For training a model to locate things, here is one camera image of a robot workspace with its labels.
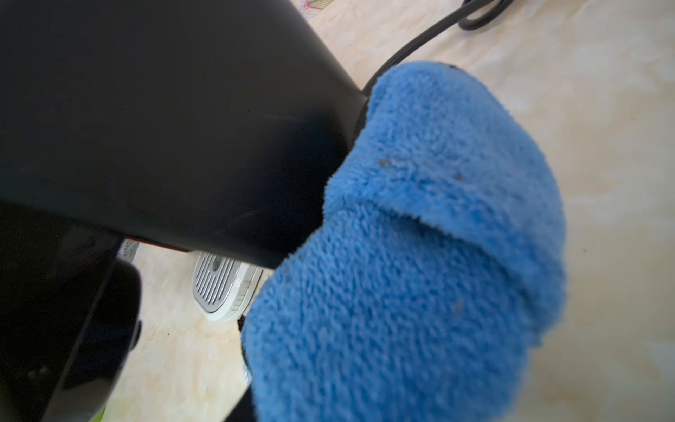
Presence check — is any blue microfibre cloth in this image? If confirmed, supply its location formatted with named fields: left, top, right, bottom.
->
left=243, top=62, right=566, bottom=421

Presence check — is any black coffee machine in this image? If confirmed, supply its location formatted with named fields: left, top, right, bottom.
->
left=1, top=1, right=367, bottom=421

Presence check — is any white coffee machine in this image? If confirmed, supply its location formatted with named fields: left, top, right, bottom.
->
left=192, top=252, right=265, bottom=322

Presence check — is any red Nespresso coffee machine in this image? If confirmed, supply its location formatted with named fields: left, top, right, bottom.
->
left=125, top=237, right=191, bottom=253

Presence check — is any black power cord of black machine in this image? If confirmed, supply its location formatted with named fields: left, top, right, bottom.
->
left=360, top=0, right=515, bottom=98

